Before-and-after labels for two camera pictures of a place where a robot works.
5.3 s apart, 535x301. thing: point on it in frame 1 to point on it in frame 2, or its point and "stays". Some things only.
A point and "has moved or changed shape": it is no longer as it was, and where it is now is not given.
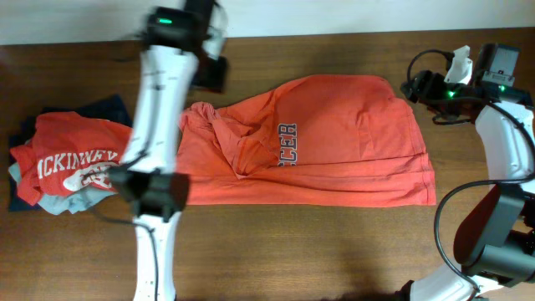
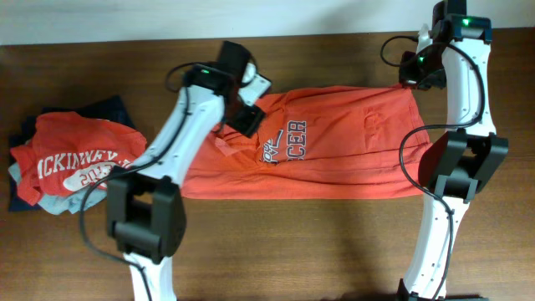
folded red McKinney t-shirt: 69,153 stays
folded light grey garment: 71,201 stays
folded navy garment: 109,108 stays
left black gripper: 216,83 to 248,121
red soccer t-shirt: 343,140 has moved or changed shape
